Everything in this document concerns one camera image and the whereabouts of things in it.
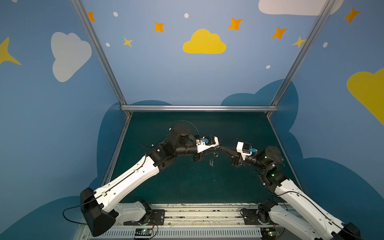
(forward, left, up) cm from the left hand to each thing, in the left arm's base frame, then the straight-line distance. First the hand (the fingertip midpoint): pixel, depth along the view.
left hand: (216, 145), depth 63 cm
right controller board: (-28, -28, -34) cm, 52 cm away
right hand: (0, -3, +1) cm, 3 cm away
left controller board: (-29, +33, -33) cm, 55 cm away
